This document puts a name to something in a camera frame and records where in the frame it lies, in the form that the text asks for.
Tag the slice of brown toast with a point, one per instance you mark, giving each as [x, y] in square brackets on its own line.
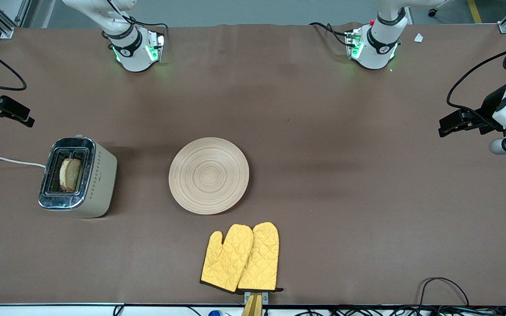
[70, 174]

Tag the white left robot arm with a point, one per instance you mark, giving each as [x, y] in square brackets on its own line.
[378, 48]

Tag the round wooden plate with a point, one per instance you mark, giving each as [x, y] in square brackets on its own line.
[209, 175]

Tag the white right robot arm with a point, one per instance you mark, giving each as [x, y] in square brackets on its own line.
[132, 52]

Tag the cream and chrome toaster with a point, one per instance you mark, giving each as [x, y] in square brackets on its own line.
[97, 180]

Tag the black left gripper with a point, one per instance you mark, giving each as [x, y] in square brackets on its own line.
[488, 110]

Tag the small metal bracket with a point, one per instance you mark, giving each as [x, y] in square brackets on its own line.
[265, 297]

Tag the black chair caster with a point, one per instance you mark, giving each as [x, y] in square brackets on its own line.
[432, 12]

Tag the yellow quilted oven mitt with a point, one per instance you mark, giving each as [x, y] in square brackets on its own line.
[226, 259]
[262, 259]

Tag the white paper scrap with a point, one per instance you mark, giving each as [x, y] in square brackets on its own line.
[418, 37]

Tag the blue cap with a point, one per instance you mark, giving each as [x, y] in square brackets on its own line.
[214, 313]

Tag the metal base connector bracket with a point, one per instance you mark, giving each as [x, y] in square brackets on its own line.
[158, 44]
[353, 41]

